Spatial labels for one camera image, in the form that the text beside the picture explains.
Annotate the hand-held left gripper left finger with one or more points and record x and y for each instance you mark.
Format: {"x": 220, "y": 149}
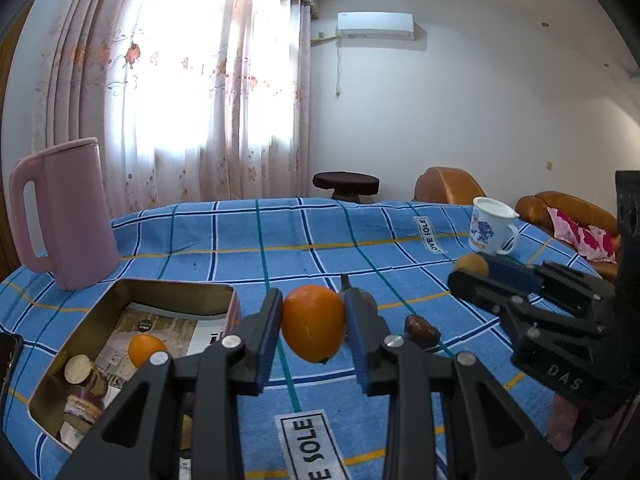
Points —
{"x": 270, "y": 350}

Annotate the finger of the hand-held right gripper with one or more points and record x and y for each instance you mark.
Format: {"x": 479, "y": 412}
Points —
{"x": 515, "y": 272}
{"x": 480, "y": 290}

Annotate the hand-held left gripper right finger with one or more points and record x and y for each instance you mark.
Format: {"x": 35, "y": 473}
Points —
{"x": 356, "y": 330}

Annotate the orange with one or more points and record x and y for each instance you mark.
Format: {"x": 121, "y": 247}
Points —
{"x": 145, "y": 350}
{"x": 312, "y": 322}

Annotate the pink metal tin box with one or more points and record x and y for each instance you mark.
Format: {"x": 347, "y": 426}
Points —
{"x": 175, "y": 295}

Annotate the small cut root piece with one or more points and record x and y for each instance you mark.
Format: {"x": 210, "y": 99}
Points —
{"x": 80, "y": 370}

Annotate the person's right hand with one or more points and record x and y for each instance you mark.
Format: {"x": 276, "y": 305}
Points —
{"x": 565, "y": 422}

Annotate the purple round fruit with stem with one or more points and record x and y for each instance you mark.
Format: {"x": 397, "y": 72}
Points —
{"x": 370, "y": 304}

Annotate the white mug with blue flowers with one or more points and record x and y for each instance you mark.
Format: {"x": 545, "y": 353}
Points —
{"x": 487, "y": 230}

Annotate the brown date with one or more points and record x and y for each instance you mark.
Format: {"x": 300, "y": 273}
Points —
{"x": 422, "y": 331}

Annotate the pink floral pillow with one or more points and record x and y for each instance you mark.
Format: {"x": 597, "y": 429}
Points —
{"x": 585, "y": 237}

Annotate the brown leather sofa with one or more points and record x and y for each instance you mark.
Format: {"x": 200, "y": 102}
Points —
{"x": 585, "y": 212}

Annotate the blue plaid tablecloth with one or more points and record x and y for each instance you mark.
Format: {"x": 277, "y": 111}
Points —
{"x": 300, "y": 240}

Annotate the printed paper leaflet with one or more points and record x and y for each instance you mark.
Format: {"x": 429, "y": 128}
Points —
{"x": 165, "y": 325}

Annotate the brown leather armchair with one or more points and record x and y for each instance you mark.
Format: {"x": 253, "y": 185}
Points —
{"x": 445, "y": 185}

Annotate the dark round wooden stool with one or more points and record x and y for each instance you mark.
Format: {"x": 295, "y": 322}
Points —
{"x": 345, "y": 182}

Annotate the pink electric kettle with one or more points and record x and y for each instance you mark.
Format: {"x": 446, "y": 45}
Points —
{"x": 75, "y": 210}

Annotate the sheer floral curtain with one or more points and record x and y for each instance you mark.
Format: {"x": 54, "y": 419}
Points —
{"x": 175, "y": 110}

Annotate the black smartphone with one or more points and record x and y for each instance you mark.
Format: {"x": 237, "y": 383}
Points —
{"x": 10, "y": 360}

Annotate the white wall air conditioner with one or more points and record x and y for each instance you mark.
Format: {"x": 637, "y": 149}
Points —
{"x": 375, "y": 24}

